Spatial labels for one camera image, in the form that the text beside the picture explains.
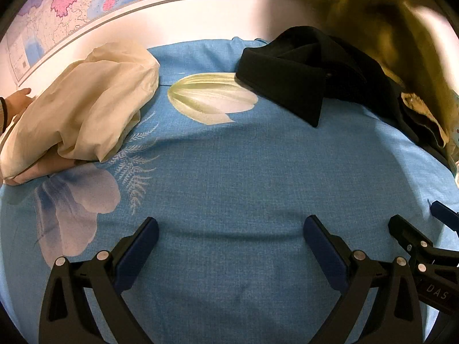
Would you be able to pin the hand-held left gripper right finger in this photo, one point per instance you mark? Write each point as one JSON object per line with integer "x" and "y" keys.
{"x": 324, "y": 254}

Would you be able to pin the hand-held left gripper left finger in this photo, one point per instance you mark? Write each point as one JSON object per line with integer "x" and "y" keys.
{"x": 138, "y": 254}

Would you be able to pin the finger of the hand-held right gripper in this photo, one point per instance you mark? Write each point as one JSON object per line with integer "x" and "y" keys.
{"x": 446, "y": 215}
{"x": 405, "y": 233}

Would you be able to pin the black coat with brass buttons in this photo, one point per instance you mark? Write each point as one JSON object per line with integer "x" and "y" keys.
{"x": 304, "y": 75}

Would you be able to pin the blue floral bedsheet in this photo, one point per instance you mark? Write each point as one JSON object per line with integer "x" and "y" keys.
{"x": 222, "y": 172}

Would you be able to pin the cream cloth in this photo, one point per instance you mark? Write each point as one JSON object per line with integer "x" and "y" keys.
{"x": 89, "y": 96}

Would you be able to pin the olive jacket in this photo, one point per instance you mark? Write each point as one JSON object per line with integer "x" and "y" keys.
{"x": 376, "y": 14}

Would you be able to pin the wall map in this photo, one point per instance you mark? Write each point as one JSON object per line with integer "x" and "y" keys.
{"x": 71, "y": 7}

